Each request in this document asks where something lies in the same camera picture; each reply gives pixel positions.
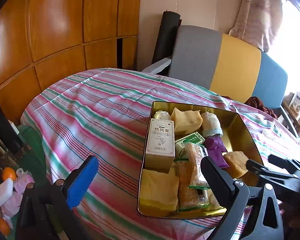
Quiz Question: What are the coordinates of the dark red cloth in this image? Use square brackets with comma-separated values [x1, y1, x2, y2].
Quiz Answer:
[245, 96, 277, 119]

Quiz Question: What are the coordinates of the white product box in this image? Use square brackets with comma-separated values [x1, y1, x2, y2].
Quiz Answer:
[288, 93, 300, 115]

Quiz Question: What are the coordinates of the striped bed sheet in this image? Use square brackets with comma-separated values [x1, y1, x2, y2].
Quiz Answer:
[21, 68, 300, 239]

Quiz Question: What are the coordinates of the wooden wardrobe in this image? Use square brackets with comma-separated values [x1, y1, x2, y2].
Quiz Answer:
[0, 0, 140, 124]

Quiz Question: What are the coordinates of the gold metal tin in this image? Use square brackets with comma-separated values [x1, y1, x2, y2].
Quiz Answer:
[137, 101, 263, 219]

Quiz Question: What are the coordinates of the pink curtain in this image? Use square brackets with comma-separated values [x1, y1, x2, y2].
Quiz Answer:
[229, 0, 283, 53]

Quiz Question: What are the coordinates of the pink hair roller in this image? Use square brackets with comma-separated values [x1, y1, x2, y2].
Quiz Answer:
[13, 168, 34, 194]

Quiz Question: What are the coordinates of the green white small box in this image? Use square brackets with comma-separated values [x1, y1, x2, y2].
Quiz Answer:
[175, 132, 205, 159]

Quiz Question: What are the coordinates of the purple sachet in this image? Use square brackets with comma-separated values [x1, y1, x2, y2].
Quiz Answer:
[204, 135, 229, 168]

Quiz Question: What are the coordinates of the orange fruit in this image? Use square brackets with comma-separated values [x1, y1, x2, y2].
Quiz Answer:
[1, 167, 17, 181]

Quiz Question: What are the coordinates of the grey yellow blue armchair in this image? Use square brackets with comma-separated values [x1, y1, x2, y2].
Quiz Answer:
[143, 25, 298, 136]

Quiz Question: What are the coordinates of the beige tall carton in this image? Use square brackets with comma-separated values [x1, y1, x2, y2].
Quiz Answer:
[144, 118, 175, 173]

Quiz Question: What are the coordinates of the rice cracker snack pack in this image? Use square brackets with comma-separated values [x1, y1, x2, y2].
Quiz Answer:
[174, 159, 210, 212]

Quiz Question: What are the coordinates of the large yellow sponge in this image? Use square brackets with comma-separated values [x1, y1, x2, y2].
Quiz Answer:
[139, 169, 179, 213]

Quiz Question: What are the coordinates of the black rolled mat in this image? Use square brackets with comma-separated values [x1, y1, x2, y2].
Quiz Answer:
[152, 11, 182, 64]

